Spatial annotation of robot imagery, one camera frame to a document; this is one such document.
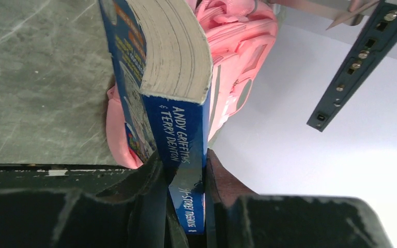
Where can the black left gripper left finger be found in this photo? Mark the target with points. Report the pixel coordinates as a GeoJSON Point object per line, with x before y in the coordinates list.
{"type": "Point", "coordinates": [129, 214]}

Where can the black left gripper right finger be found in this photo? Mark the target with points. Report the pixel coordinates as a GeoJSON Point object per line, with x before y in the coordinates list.
{"type": "Point", "coordinates": [238, 217]}

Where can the pink student backpack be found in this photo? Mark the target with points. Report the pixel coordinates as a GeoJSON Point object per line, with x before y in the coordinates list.
{"type": "Point", "coordinates": [240, 35]}

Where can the dark green rack device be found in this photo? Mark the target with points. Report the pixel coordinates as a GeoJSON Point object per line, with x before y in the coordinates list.
{"type": "Point", "coordinates": [376, 39]}

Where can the blue treehouse book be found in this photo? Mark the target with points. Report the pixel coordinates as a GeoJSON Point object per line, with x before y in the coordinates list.
{"type": "Point", "coordinates": [160, 100]}

